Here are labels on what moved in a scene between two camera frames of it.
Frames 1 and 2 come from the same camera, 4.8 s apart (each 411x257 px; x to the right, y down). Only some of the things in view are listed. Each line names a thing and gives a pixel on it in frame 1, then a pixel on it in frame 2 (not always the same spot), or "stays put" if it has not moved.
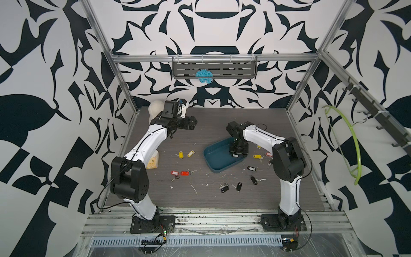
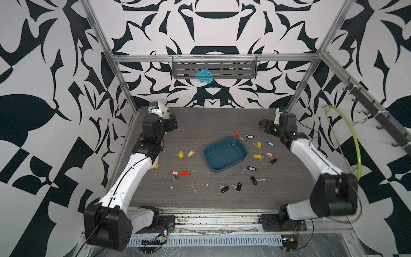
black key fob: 238,186 stays put
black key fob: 225,189 stays put
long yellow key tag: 191,153 stays put
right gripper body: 238,148 to 273,127
